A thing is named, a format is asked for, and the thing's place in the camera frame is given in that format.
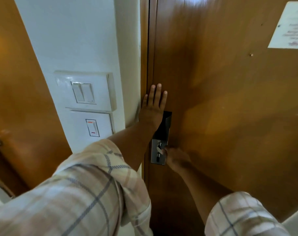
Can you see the person's left little finger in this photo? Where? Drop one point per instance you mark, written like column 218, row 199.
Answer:
column 145, row 100

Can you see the brown wooden door with notice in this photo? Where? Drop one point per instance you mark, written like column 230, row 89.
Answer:
column 225, row 108

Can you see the silver door latch knob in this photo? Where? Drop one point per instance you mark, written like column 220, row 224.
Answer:
column 159, row 147

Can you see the beige plaid shirt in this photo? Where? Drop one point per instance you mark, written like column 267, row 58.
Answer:
column 90, row 194

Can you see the white single switch red marks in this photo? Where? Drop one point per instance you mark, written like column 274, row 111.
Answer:
column 92, row 126

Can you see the person's left forearm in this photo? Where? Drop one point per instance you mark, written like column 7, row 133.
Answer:
column 133, row 142

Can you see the person's left middle finger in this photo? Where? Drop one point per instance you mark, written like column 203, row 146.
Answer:
column 158, row 94

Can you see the white double light switch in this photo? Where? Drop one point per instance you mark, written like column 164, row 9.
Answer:
column 86, row 90

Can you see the plain brown wooden door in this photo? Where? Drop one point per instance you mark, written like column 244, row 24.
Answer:
column 21, row 83

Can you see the person's right fingers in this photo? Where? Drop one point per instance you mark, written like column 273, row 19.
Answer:
column 167, row 154

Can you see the black and silver lock plate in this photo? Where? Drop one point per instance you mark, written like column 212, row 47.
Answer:
column 166, row 122

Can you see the person's left hand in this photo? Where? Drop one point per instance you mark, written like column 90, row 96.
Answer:
column 151, row 113

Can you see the brown wooden door frame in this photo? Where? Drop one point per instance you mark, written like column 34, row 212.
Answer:
column 145, row 46

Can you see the person's right forearm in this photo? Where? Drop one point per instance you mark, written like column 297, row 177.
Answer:
column 200, row 186

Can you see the person's right hand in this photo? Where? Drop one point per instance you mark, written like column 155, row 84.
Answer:
column 178, row 158

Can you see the white paper notice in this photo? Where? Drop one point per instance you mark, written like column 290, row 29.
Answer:
column 290, row 24

